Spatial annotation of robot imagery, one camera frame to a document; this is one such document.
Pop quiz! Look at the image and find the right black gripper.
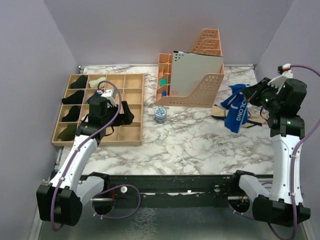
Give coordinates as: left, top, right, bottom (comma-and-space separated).
240, 77, 282, 113

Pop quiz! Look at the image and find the pale green rolled sock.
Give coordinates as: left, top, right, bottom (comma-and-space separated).
88, 76, 106, 89

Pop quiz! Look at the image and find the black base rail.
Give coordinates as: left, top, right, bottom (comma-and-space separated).
98, 173, 246, 209

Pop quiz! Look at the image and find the black rolled sock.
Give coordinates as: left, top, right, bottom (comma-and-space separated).
61, 105, 81, 122
70, 75, 88, 89
61, 90, 85, 105

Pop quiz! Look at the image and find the navy rolled sock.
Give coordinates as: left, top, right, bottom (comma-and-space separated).
86, 91, 100, 104

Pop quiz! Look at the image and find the dark green rolled sock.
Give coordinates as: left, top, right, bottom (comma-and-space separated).
57, 124, 77, 141

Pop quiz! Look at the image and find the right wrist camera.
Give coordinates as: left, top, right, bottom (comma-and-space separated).
267, 63, 293, 90

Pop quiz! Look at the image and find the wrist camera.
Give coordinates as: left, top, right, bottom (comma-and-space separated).
267, 63, 293, 90
101, 88, 117, 108

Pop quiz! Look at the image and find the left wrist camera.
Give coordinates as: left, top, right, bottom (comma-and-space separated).
101, 88, 117, 108

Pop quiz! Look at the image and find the blue boxer underwear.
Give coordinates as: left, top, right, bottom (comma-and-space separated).
220, 84, 250, 133

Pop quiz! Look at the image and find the beige underwear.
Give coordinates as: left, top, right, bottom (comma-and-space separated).
211, 104, 267, 129

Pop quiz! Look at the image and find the blue patterned round tin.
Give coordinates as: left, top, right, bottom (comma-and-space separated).
154, 106, 167, 124

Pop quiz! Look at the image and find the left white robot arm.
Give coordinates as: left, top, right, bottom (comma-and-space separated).
36, 96, 134, 226

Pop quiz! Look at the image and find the wooden compartment tray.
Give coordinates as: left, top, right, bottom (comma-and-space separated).
51, 73, 145, 147

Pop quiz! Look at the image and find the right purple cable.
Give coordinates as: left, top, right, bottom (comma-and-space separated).
227, 63, 320, 239

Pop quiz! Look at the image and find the black rolled sock top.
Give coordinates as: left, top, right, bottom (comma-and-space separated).
70, 75, 88, 89

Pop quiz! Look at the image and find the grey white folder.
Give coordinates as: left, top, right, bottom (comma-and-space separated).
170, 51, 224, 97

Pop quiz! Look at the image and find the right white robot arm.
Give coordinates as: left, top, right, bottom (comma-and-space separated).
229, 77, 311, 227

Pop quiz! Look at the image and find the peach file organizer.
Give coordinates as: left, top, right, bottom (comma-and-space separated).
155, 28, 225, 108

